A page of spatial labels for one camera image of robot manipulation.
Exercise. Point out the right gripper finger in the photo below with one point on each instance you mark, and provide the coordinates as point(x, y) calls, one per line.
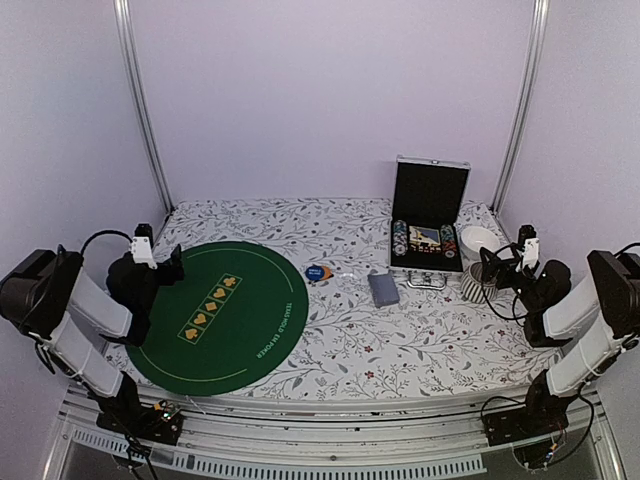
point(492, 280)
point(492, 261)

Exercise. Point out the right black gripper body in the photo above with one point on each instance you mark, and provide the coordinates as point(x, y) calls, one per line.
point(532, 293)

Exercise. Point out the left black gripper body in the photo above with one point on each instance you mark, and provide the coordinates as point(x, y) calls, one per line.
point(146, 298)

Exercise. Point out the blue playing card deck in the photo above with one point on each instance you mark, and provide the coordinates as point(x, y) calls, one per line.
point(383, 289)

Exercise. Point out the blue small blind button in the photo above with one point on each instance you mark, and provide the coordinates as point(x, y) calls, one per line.
point(314, 273)

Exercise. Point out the orange big blind button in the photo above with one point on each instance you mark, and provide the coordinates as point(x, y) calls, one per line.
point(325, 273)

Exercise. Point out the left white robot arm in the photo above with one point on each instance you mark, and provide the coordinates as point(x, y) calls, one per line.
point(49, 292)

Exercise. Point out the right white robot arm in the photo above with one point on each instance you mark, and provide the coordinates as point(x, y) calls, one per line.
point(598, 318)

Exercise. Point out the striped ceramic mug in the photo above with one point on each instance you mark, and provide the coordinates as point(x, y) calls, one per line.
point(471, 284)

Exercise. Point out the white ceramic bowl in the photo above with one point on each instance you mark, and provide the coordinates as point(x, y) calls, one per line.
point(473, 238)

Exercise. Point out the poker chips in case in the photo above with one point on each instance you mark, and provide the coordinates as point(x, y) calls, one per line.
point(401, 245)

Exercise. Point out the round green poker mat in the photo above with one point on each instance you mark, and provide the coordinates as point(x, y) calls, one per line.
point(234, 318)

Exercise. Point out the card deck in case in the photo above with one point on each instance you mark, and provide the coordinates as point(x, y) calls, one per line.
point(423, 236)

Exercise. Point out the aluminium poker chip case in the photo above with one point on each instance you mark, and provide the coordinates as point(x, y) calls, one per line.
point(428, 193)

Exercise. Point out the floral white tablecloth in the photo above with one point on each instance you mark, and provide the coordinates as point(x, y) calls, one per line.
point(430, 343)

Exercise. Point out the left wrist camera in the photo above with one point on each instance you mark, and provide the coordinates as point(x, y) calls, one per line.
point(141, 246)

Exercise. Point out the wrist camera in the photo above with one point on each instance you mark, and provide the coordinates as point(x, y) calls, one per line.
point(141, 246)
point(528, 247)

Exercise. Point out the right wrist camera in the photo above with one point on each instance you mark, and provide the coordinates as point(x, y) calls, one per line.
point(528, 247)

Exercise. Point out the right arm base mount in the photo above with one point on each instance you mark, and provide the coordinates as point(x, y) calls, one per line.
point(505, 420)

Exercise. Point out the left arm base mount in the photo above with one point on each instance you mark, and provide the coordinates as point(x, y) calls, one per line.
point(160, 423)

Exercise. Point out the front aluminium rail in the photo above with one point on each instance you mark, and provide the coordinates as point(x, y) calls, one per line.
point(442, 437)

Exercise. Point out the right aluminium frame post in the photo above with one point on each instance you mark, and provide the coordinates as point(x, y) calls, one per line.
point(531, 66)

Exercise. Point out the aluminium frame post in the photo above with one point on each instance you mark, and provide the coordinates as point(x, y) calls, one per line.
point(127, 42)
point(531, 66)

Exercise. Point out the left aluminium frame post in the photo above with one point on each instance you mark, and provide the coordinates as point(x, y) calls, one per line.
point(127, 42)

